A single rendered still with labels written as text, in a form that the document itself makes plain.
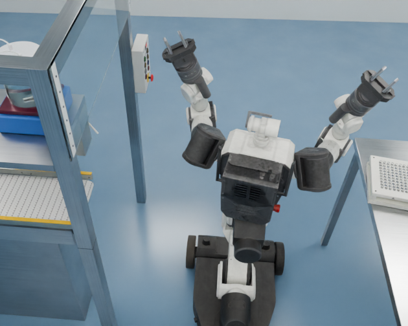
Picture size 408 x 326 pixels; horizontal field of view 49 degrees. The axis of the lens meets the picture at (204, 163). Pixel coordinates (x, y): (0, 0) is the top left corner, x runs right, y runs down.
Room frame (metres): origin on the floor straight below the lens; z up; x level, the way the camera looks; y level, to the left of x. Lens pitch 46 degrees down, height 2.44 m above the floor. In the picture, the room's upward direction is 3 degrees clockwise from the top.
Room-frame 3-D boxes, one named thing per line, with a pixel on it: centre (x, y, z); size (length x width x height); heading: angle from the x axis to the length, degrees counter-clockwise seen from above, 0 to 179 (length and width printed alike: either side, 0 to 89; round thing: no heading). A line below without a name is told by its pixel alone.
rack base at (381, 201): (1.39, -0.88, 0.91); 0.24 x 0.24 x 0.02; 79
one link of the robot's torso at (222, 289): (1.23, -0.20, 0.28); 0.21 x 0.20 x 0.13; 178
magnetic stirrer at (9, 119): (1.23, 0.61, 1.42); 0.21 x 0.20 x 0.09; 178
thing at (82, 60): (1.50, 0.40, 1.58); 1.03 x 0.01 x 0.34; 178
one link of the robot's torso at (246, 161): (1.18, -0.20, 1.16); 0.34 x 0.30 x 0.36; 77
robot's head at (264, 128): (1.24, -0.21, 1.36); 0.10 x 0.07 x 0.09; 77
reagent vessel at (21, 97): (1.22, 0.61, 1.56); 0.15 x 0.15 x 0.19
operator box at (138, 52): (2.04, 0.36, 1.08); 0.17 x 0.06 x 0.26; 178
